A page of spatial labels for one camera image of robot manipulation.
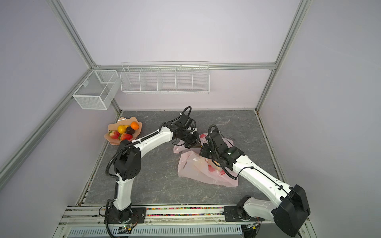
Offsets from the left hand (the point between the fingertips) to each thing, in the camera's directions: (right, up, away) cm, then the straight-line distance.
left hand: (204, 146), depth 84 cm
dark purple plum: (-52, +8, +19) cm, 56 cm away
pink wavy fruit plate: (-60, +14, +25) cm, 66 cm away
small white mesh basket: (-69, +35, +11) cm, 78 cm away
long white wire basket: (-26, +45, +18) cm, 55 cm away
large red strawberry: (-54, +4, +16) cm, 57 cm away
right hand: (-2, -1, -5) cm, 5 cm away
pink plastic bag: (-6, -10, -7) cm, 13 cm away
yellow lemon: (-57, +9, +19) cm, 61 cm away
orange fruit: (-48, +11, +19) cm, 53 cm away
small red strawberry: (-61, +5, +16) cm, 63 cm away
